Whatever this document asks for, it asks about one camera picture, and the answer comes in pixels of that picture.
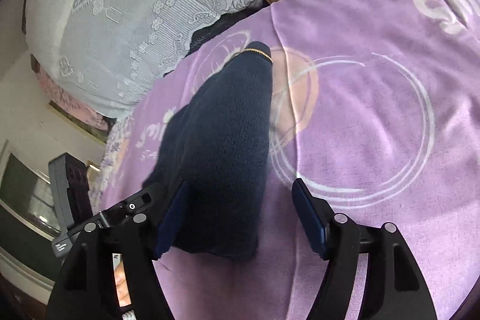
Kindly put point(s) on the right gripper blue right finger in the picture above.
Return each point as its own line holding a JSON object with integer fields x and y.
{"x": 394, "y": 284}

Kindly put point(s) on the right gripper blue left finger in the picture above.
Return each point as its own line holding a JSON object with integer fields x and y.
{"x": 140, "y": 229}

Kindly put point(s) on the navy knit cardigan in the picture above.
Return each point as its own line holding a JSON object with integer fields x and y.
{"x": 214, "y": 154}

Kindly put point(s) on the person's left hand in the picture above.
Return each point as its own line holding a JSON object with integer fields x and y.
{"x": 120, "y": 281}

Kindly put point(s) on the floral bed sheet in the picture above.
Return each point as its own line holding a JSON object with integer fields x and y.
{"x": 103, "y": 192}

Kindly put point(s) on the pink printed blanket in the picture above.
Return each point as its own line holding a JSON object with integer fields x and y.
{"x": 376, "y": 107}

